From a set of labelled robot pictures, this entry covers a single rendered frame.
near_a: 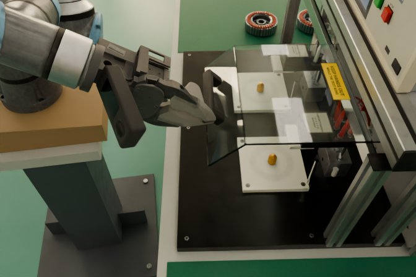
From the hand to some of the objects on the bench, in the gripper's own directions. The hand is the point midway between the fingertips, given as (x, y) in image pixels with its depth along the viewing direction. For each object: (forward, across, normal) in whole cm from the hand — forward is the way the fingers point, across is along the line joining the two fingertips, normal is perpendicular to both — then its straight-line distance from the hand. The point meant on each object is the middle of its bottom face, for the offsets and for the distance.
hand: (208, 121), depth 59 cm
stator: (+48, +7, -70) cm, 86 cm away
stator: (+32, +16, -70) cm, 78 cm away
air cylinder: (+40, +10, -11) cm, 43 cm away
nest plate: (+28, +17, -11) cm, 34 cm away
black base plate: (+30, +18, -23) cm, 42 cm away
